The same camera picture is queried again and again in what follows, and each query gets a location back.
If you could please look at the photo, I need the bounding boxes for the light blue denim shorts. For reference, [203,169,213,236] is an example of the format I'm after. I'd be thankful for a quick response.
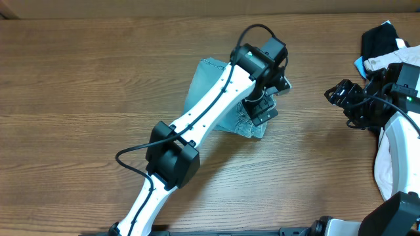
[182,58,268,138]

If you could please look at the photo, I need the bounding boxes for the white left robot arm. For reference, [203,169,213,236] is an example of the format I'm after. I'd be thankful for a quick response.
[107,37,291,235]

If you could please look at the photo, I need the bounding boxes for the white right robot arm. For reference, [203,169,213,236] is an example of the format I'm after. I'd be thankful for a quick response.
[302,63,419,235]

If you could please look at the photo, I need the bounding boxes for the light blue garment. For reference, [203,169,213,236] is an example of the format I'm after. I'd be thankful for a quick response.
[354,56,367,79]

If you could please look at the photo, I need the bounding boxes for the beige trousers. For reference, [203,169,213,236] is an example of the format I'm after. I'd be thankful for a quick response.
[364,46,419,201]

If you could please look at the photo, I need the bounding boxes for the black folded garment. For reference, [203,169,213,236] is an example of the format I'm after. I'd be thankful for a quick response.
[361,22,410,62]

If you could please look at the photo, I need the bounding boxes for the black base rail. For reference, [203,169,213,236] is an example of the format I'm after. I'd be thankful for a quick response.
[150,227,310,236]

